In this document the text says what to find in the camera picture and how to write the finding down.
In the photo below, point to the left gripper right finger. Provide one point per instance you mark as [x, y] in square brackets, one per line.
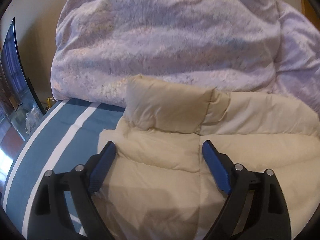
[255, 207]

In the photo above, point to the blue white striped bedsheet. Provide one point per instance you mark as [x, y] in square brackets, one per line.
[66, 136]

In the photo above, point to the lavender duvet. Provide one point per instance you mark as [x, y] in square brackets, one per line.
[232, 45]

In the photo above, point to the wooden headboard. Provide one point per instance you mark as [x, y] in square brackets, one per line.
[309, 12]

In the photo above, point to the black television screen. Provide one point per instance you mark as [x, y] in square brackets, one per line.
[19, 84]

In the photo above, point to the cluttered side table items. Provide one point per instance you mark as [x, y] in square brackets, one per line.
[26, 117]

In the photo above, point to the beige puffer jacket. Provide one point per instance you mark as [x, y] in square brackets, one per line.
[181, 148]

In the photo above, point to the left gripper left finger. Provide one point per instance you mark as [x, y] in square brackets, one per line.
[49, 215]

